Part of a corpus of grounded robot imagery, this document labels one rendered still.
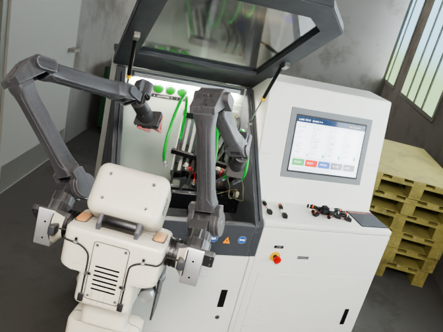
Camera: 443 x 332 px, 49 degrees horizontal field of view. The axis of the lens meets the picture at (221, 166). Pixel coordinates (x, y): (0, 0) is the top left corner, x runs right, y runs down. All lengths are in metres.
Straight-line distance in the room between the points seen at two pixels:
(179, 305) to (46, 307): 0.96
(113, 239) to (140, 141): 1.21
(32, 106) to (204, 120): 0.50
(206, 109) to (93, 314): 0.69
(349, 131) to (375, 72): 5.53
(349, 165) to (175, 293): 1.10
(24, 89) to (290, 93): 1.33
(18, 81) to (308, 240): 1.49
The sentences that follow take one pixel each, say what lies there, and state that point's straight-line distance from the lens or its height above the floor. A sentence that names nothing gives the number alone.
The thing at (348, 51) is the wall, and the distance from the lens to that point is 7.98.
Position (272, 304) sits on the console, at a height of 0.52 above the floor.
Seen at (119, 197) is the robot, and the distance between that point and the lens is 1.36.
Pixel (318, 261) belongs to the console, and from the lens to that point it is 2.48.
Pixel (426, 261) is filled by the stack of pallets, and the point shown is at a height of 0.24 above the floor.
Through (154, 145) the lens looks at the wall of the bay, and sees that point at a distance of 2.52.
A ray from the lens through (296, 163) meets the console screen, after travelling 2.47.
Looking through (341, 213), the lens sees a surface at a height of 1.00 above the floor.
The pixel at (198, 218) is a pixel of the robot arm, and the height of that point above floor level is 1.26.
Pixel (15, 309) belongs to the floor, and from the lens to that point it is 3.04.
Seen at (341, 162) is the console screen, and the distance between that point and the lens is 2.59.
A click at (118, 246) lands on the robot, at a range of 1.36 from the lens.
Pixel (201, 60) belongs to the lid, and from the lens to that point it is 2.28.
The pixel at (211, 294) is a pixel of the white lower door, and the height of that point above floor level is 0.57.
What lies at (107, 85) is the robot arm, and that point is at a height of 1.51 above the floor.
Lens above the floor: 1.94
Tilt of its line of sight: 21 degrees down
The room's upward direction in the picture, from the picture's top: 14 degrees clockwise
